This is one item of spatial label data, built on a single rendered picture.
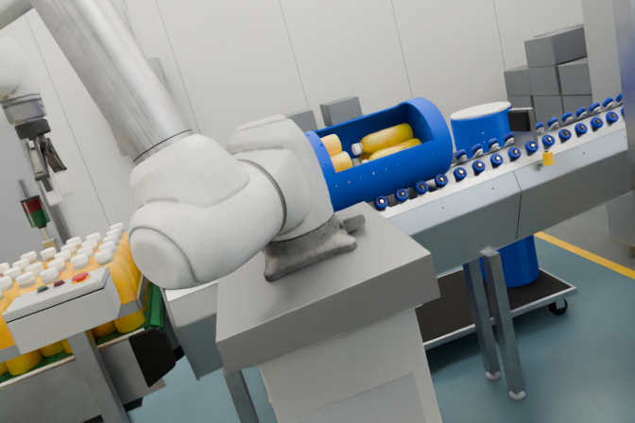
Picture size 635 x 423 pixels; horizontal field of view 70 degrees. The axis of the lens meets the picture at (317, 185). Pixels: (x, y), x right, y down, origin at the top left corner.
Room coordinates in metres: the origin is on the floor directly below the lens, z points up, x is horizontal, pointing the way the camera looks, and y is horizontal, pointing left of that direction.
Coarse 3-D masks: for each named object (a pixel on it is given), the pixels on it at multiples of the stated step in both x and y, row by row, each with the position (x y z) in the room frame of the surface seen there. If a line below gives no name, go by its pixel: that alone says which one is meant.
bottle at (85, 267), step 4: (80, 264) 1.11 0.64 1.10; (84, 264) 1.11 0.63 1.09; (88, 264) 1.13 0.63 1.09; (92, 264) 1.14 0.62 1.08; (76, 268) 1.11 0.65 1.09; (80, 268) 1.11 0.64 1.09; (84, 268) 1.11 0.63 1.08; (88, 268) 1.11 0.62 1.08; (92, 268) 1.12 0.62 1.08; (96, 268) 1.13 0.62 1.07; (76, 272) 1.11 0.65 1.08; (80, 272) 1.10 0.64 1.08; (104, 324) 1.09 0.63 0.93; (108, 324) 1.10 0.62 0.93; (112, 324) 1.10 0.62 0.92; (96, 328) 1.09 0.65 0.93; (100, 328) 1.09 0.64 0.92; (104, 328) 1.09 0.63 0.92; (108, 328) 1.09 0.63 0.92; (112, 328) 1.10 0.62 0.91; (96, 332) 1.09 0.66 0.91; (100, 332) 1.09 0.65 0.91; (104, 332) 1.09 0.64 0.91; (108, 332) 1.09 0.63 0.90
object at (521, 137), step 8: (512, 112) 1.64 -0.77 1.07; (520, 112) 1.60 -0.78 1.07; (528, 112) 1.59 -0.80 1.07; (512, 120) 1.65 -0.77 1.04; (520, 120) 1.61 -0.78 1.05; (528, 120) 1.59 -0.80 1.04; (512, 128) 1.65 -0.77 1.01; (520, 128) 1.62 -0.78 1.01; (528, 128) 1.59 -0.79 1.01; (536, 128) 1.59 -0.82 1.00; (520, 136) 1.65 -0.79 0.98; (528, 136) 1.60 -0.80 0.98; (536, 136) 1.59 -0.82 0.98; (520, 144) 1.65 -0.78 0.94
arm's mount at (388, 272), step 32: (384, 224) 0.84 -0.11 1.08; (256, 256) 0.91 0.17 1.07; (352, 256) 0.75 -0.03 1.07; (384, 256) 0.71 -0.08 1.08; (416, 256) 0.67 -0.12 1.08; (224, 288) 0.80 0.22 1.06; (256, 288) 0.75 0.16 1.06; (288, 288) 0.71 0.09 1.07; (320, 288) 0.67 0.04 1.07; (352, 288) 0.65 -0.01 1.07; (384, 288) 0.65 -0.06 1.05; (416, 288) 0.66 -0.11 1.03; (224, 320) 0.67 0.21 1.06; (256, 320) 0.64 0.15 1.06; (288, 320) 0.63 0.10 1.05; (320, 320) 0.64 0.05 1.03; (352, 320) 0.64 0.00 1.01; (224, 352) 0.62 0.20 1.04; (256, 352) 0.62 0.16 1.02
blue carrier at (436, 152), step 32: (352, 128) 1.57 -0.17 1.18; (384, 128) 1.63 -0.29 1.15; (416, 128) 1.58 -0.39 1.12; (448, 128) 1.40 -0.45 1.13; (320, 160) 1.30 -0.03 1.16; (384, 160) 1.34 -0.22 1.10; (416, 160) 1.36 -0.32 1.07; (448, 160) 1.41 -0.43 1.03; (352, 192) 1.32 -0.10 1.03; (384, 192) 1.37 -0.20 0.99
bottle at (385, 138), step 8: (392, 128) 1.54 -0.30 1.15; (400, 128) 1.54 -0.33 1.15; (408, 128) 1.54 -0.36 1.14; (368, 136) 1.52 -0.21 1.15; (376, 136) 1.51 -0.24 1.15; (384, 136) 1.52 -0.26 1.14; (392, 136) 1.52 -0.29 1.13; (400, 136) 1.52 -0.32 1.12; (408, 136) 1.53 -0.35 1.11; (360, 144) 1.51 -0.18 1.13; (368, 144) 1.50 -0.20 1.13; (376, 144) 1.50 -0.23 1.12; (384, 144) 1.51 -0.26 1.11; (392, 144) 1.52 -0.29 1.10; (368, 152) 1.51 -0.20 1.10
